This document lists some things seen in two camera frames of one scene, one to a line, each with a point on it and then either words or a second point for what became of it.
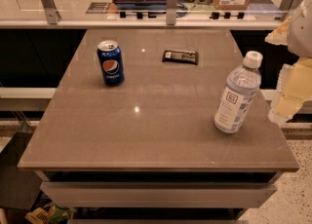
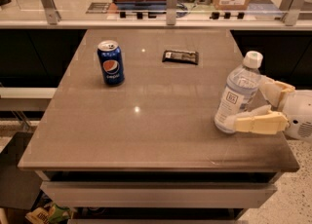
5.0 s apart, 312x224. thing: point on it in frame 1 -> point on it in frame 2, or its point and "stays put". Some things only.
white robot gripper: (300, 33) -> (299, 112)
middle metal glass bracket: (172, 2) stays put
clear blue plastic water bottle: (239, 93) stays put
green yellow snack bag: (49, 213) stays put
